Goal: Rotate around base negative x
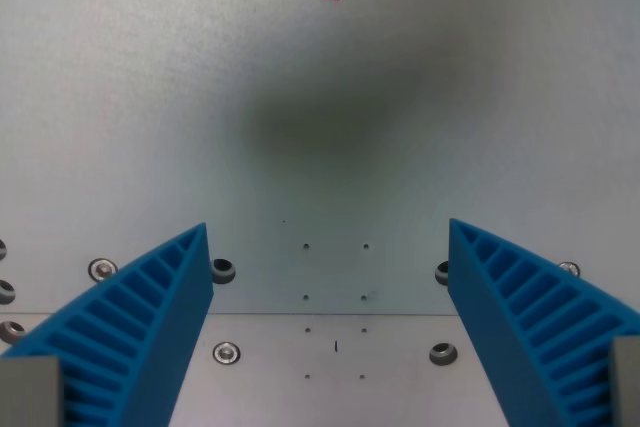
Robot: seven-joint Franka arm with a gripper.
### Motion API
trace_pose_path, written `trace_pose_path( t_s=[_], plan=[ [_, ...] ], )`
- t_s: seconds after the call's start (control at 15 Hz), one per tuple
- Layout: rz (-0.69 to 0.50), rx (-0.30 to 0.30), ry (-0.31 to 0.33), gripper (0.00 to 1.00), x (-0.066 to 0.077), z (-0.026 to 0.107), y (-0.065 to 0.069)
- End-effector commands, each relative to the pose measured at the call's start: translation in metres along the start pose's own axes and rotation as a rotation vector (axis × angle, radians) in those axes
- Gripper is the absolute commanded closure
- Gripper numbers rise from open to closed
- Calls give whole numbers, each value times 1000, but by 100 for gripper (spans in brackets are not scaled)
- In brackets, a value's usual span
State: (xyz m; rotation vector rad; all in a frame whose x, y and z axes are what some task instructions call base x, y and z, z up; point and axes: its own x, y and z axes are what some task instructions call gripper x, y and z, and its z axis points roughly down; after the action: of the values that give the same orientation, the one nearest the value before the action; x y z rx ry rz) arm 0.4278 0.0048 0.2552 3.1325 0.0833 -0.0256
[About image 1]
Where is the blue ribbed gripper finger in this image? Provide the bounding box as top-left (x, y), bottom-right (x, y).
top-left (0, 221), bottom-right (216, 427)
top-left (448, 218), bottom-right (640, 427)

